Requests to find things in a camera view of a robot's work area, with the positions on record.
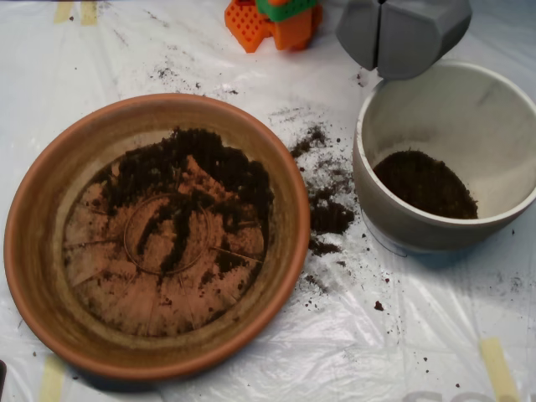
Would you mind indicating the small dark soil pile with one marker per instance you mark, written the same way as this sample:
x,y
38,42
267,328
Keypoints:
x,y
427,188

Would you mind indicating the large dark soil pile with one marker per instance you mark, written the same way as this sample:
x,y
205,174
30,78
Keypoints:
x,y
226,167

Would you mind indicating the white ceramic pot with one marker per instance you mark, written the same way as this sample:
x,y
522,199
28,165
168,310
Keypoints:
x,y
439,117

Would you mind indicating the scattered spilled dark soil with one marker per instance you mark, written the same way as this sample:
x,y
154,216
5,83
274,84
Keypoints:
x,y
331,220

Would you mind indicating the small dark brown crumb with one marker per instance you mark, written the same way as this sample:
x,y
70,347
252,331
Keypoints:
x,y
378,305

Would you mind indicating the terracotta clay dish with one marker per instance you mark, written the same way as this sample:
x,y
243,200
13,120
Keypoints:
x,y
42,251

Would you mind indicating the beige masking tape strip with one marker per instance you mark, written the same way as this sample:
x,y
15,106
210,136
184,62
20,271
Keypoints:
x,y
52,381
498,368
63,12
89,13

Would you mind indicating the clear plastic sheet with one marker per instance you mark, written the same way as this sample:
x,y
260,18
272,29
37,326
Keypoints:
x,y
377,356

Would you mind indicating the black object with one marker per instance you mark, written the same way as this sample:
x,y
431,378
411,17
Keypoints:
x,y
2,381

